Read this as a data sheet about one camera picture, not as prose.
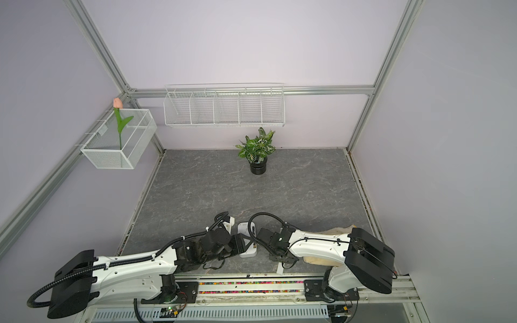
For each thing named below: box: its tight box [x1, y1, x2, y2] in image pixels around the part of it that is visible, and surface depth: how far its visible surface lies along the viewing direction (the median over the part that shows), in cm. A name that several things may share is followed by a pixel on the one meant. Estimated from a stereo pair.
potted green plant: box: [234, 127, 277, 175], surface depth 91 cm
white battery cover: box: [276, 261, 285, 276], surface depth 80 cm
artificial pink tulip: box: [112, 97, 134, 151], surface depth 85 cm
